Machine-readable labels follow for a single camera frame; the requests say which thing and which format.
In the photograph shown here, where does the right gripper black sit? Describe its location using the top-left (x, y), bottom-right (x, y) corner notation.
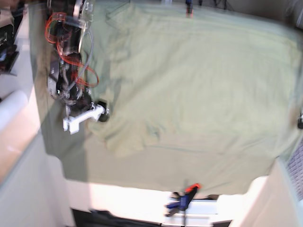
top-left (63, 93), bottom-right (110, 122)

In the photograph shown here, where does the light green T-shirt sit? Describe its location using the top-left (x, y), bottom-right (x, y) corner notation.
top-left (88, 4), bottom-right (302, 157)

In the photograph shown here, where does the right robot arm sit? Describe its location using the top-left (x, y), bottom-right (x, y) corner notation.
top-left (45, 0), bottom-right (109, 122)

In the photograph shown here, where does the grey mesh mat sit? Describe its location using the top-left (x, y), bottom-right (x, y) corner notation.
top-left (287, 141), bottom-right (303, 201)

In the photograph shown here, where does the white right panel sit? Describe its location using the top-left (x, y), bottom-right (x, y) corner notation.
top-left (230, 158), bottom-right (303, 227)

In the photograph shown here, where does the white panel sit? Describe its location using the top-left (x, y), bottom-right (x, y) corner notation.
top-left (230, 158), bottom-right (303, 227)
top-left (0, 134), bottom-right (75, 227)

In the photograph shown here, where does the white paper roll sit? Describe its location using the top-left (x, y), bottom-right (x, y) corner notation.
top-left (0, 90), bottom-right (28, 131)

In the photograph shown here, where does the green table cloth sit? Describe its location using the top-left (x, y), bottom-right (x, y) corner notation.
top-left (28, 1), bottom-right (303, 194)

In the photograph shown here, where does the black bag bottom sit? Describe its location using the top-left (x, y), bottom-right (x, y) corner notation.
top-left (72, 209), bottom-right (161, 227)

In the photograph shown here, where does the white left panel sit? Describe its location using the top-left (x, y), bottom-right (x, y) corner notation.
top-left (0, 134), bottom-right (75, 227)

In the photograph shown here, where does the black tablet on stand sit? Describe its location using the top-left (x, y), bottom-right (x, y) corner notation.
top-left (0, 24), bottom-right (19, 74)

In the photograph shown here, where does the blue black bar clamp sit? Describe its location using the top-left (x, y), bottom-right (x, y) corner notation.
top-left (164, 179), bottom-right (202, 227)

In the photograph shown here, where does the orange black clamp middle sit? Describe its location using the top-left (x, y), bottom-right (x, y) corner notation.
top-left (185, 0), bottom-right (193, 17)

